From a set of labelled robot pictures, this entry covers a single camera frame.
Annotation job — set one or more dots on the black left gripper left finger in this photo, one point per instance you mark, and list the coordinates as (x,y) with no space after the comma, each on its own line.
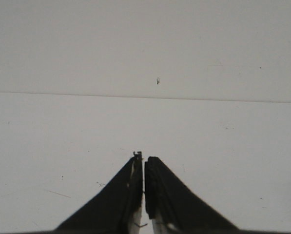
(118,206)

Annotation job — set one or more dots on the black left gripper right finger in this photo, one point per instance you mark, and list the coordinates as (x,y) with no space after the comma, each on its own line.
(171,205)

